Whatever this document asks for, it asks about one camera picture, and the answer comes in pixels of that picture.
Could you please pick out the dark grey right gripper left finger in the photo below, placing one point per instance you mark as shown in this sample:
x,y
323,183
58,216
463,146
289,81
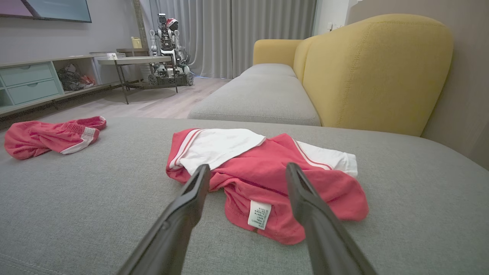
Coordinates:
x,y
179,221

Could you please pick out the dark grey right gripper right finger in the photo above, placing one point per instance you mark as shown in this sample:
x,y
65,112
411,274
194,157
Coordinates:
x,y
324,233

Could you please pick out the red and white shirt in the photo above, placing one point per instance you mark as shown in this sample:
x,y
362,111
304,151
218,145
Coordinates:
x,y
263,172

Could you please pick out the red shorts with white trim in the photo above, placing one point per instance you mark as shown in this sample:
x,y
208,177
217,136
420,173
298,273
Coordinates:
x,y
38,139

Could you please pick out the large grey chaise cushion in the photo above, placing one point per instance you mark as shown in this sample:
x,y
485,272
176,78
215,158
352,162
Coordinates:
x,y
84,206

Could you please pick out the grey sofa seat cushion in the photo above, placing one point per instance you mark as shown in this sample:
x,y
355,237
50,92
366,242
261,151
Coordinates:
x,y
269,70
256,97

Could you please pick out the grey oval coffee table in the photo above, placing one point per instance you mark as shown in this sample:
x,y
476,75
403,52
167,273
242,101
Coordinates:
x,y
133,61

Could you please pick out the wide yellow sofa backrest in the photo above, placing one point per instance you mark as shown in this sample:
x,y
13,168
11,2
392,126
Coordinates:
x,y
382,72

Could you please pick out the white and black wheeled robot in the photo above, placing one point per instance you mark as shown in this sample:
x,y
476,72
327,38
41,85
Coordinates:
x,y
168,46

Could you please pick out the narrow yellow sofa backrest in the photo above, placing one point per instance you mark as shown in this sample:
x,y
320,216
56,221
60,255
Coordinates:
x,y
301,57

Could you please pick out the brown side table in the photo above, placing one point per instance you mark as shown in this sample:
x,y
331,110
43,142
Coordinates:
x,y
131,50

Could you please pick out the clothing pile in cabinet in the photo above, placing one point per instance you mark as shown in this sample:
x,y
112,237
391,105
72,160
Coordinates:
x,y
72,78

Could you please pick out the yellow container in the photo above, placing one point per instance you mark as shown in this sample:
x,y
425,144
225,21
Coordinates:
x,y
136,42

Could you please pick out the yellow sofa armrest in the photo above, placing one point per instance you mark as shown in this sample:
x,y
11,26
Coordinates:
x,y
275,51

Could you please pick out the white and mint TV cabinet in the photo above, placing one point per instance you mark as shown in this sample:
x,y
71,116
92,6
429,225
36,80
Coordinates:
x,y
72,61

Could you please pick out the grey curtain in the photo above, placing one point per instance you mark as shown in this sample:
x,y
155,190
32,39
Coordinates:
x,y
237,34

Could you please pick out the mint cabinet drawer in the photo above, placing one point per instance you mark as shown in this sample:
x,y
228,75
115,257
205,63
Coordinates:
x,y
26,73
33,91

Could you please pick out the wall television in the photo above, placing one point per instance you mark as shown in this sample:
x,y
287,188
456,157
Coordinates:
x,y
49,8

